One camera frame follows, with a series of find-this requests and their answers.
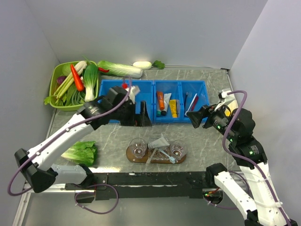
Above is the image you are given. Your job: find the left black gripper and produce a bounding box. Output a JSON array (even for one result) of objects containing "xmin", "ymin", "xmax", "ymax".
[{"xmin": 111, "ymin": 100, "xmax": 151, "ymax": 126}]

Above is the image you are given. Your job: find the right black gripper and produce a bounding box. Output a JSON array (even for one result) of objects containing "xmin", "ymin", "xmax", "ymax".
[{"xmin": 185, "ymin": 100, "xmax": 237, "ymax": 140}]

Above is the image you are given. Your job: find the clear plastic cup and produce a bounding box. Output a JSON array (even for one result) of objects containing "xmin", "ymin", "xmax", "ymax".
[
  {"xmin": 129, "ymin": 137, "xmax": 147, "ymax": 158},
  {"xmin": 170, "ymin": 140, "xmax": 187, "ymax": 161}
]

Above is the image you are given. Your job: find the white toothpaste tube blue cap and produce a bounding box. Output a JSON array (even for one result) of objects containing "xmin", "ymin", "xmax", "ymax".
[{"xmin": 148, "ymin": 137, "xmax": 170, "ymax": 149}]

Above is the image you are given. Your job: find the white red toothpaste tube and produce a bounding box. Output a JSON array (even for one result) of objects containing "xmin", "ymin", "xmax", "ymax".
[{"xmin": 154, "ymin": 136, "xmax": 170, "ymax": 148}]

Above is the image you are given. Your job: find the clear square organizer tray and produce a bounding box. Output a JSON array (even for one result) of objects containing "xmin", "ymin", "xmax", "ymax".
[{"xmin": 148, "ymin": 145, "xmax": 170, "ymax": 162}]

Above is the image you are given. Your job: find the grey toothbrush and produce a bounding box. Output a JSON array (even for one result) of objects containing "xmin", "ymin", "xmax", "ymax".
[{"xmin": 146, "ymin": 148, "xmax": 157, "ymax": 165}]

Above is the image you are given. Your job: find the white blue toothbrush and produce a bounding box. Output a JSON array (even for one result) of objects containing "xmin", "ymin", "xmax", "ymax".
[{"xmin": 159, "ymin": 149, "xmax": 176, "ymax": 164}]

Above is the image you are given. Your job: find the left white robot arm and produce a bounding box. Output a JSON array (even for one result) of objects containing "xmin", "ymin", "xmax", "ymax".
[{"xmin": 15, "ymin": 86, "xmax": 151, "ymax": 193}]

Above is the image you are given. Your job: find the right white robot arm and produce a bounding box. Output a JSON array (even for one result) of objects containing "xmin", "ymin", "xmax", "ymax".
[{"xmin": 187, "ymin": 105, "xmax": 297, "ymax": 226}]

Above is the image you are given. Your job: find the red toothbrush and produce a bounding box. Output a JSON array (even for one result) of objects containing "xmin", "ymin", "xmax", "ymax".
[{"xmin": 191, "ymin": 94, "xmax": 198, "ymax": 111}]

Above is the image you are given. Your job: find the orange toothpaste tube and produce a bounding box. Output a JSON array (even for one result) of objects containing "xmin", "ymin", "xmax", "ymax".
[{"xmin": 156, "ymin": 91, "xmax": 165, "ymax": 111}]

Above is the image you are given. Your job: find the yellow cap small tube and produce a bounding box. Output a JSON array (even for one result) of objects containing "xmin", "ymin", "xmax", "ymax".
[{"xmin": 169, "ymin": 99, "xmax": 178, "ymax": 118}]

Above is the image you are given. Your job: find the left blue storage bin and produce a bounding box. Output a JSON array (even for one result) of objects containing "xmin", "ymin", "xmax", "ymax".
[{"xmin": 99, "ymin": 80, "xmax": 154, "ymax": 123}]

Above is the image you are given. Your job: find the blue storage bin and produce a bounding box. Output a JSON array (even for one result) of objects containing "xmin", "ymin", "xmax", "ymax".
[
  {"xmin": 153, "ymin": 80, "xmax": 209, "ymax": 123},
  {"xmin": 99, "ymin": 80, "xmax": 154, "ymax": 123}
]

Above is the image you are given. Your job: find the silver white printed tube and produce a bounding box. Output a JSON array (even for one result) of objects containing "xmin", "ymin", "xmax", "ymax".
[{"xmin": 161, "ymin": 93, "xmax": 171, "ymax": 116}]

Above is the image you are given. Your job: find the right blue storage bin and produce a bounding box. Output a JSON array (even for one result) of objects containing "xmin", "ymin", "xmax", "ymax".
[{"xmin": 153, "ymin": 80, "xmax": 209, "ymax": 123}]

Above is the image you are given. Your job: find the yellow baby cabbage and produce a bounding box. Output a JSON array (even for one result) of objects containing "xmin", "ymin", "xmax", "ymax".
[{"xmin": 224, "ymin": 100, "xmax": 238, "ymax": 117}]

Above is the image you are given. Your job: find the white radish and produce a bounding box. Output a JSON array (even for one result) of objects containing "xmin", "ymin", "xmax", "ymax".
[{"xmin": 133, "ymin": 60, "xmax": 165, "ymax": 70}]

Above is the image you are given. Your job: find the napa cabbage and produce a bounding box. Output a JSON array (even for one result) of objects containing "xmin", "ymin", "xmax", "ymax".
[{"xmin": 97, "ymin": 61, "xmax": 143, "ymax": 78}]

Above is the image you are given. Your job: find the red chili pepper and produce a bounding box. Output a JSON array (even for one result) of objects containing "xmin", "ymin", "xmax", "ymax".
[{"xmin": 98, "ymin": 67, "xmax": 110, "ymax": 73}]

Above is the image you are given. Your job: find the green lettuce head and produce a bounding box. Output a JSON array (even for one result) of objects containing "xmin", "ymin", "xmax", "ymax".
[{"xmin": 61, "ymin": 141, "xmax": 98, "ymax": 167}]

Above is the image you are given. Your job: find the bok choy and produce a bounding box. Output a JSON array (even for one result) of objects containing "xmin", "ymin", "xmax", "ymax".
[{"xmin": 83, "ymin": 64, "xmax": 98, "ymax": 102}]

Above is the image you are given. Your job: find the orange carrot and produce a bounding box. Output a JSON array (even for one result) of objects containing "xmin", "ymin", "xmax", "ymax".
[{"xmin": 71, "ymin": 64, "xmax": 85, "ymax": 92}]

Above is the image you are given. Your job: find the green bean bunch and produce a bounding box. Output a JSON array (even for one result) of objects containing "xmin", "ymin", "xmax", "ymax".
[{"xmin": 55, "ymin": 84, "xmax": 86, "ymax": 106}]

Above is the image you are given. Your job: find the green plastic basket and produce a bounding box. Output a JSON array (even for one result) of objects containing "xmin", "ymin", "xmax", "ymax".
[{"xmin": 44, "ymin": 61, "xmax": 89, "ymax": 111}]

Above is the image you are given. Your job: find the white green leek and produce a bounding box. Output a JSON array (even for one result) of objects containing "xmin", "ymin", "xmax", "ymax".
[{"xmin": 54, "ymin": 61, "xmax": 87, "ymax": 99}]

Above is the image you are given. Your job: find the purple onion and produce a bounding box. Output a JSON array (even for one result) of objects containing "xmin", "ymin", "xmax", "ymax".
[{"xmin": 56, "ymin": 75, "xmax": 66, "ymax": 85}]

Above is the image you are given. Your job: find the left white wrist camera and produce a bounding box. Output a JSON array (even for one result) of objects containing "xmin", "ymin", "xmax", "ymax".
[{"xmin": 122, "ymin": 83, "xmax": 140, "ymax": 104}]

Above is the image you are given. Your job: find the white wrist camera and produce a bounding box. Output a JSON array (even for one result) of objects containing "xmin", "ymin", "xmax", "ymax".
[
  {"xmin": 122, "ymin": 83, "xmax": 140, "ymax": 104},
  {"xmin": 214, "ymin": 88, "xmax": 236, "ymax": 112}
]

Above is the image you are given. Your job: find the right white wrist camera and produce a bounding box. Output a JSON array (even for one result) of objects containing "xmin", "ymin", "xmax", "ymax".
[{"xmin": 214, "ymin": 88, "xmax": 236, "ymax": 112}]

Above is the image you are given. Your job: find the black base frame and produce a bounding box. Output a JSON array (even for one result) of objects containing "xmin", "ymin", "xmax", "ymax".
[{"xmin": 65, "ymin": 171, "xmax": 217, "ymax": 201}]

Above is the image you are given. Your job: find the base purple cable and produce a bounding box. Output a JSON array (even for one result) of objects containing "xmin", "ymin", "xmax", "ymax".
[{"xmin": 74, "ymin": 183, "xmax": 119, "ymax": 214}]

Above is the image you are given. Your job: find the aluminium rail frame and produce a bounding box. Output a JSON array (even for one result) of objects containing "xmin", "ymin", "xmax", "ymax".
[{"xmin": 12, "ymin": 183, "xmax": 66, "ymax": 226}]

